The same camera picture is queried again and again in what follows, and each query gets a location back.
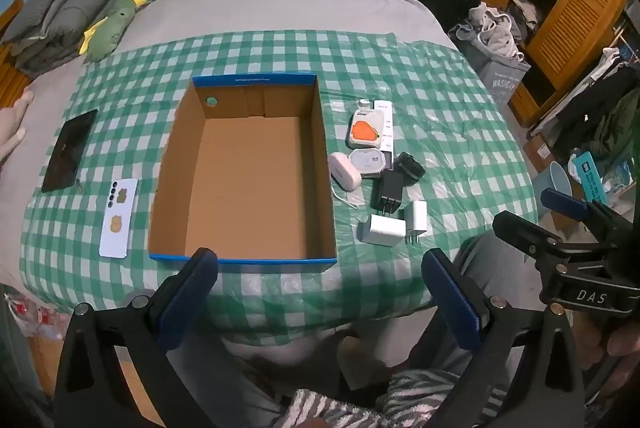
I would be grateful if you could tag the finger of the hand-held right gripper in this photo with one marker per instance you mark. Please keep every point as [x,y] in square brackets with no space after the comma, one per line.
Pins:
[562,202]
[525,233]

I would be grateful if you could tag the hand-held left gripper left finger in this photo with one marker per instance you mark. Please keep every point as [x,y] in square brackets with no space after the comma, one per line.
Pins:
[192,293]

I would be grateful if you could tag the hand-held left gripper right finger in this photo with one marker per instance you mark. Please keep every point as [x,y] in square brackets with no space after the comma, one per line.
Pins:
[455,298]

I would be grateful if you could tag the small white charger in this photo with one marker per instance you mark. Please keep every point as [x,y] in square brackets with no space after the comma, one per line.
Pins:
[416,215]

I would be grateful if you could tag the large white charger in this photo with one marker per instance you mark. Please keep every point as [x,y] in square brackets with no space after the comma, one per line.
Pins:
[380,229]

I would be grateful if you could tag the black charger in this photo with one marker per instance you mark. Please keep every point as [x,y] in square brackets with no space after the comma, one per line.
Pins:
[389,190]

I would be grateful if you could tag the black small fan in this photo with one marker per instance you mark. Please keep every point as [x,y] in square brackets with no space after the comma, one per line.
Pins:
[410,168]

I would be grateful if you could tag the blue cardboard box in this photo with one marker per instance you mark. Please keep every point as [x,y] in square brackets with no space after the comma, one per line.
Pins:
[250,168]

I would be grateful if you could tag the grey hexagonal device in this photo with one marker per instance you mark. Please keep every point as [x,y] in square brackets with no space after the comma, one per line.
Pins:
[367,162]

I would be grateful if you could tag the white oval case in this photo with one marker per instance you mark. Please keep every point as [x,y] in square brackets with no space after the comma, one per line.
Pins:
[344,171]

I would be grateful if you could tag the white remote control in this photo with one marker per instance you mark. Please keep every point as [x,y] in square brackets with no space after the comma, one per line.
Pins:
[387,128]

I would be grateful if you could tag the white orange power bank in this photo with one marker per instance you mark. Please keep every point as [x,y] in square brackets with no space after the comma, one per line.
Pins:
[365,131]

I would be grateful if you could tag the small white round cap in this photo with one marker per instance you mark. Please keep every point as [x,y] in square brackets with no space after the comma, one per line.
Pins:
[364,105]

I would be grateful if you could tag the person's right hand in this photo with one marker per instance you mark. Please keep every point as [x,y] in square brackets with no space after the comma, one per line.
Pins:
[627,348]

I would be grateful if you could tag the light blue bin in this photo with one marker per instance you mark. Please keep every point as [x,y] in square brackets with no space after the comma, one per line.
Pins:
[555,180]

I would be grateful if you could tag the blue carton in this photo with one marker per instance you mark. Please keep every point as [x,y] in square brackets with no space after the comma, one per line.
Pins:
[590,175]

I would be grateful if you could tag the grey trousers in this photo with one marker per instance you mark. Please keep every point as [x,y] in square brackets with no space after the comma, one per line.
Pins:
[480,258]

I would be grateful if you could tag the light blue phone case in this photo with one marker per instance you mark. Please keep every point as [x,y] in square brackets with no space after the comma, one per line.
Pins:
[117,228]

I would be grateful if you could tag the dark hanging jacket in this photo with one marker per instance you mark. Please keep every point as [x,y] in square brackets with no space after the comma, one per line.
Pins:
[600,108]

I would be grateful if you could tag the grey laundry bag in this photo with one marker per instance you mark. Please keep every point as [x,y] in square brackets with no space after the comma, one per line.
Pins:
[500,81]

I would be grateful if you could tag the green white checkered cloth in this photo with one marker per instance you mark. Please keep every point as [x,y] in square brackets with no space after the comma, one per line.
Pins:
[450,108]

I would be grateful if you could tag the striped fuzzy clothing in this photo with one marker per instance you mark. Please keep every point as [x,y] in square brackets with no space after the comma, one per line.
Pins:
[340,410]

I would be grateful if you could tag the clear plastic bag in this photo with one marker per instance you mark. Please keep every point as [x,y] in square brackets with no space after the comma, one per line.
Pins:
[30,318]

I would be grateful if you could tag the wooden wardrobe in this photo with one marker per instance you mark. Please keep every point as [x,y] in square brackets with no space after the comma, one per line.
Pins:
[580,18]

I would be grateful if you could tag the grey white clothes pile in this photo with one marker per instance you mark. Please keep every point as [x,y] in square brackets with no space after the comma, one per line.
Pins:
[492,31]

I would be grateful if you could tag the black tablet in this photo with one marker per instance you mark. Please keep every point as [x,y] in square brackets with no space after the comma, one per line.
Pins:
[67,151]

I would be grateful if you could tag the grey bed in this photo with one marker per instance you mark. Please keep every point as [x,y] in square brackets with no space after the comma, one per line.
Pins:
[300,8]

